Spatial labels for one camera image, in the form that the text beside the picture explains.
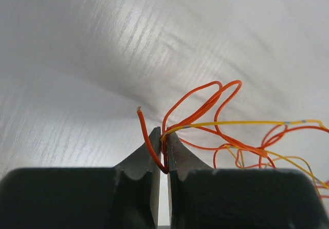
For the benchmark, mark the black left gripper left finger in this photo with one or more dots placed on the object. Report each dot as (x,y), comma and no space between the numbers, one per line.
(123,196)

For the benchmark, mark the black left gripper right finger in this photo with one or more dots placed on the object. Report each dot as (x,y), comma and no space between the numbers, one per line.
(204,197)

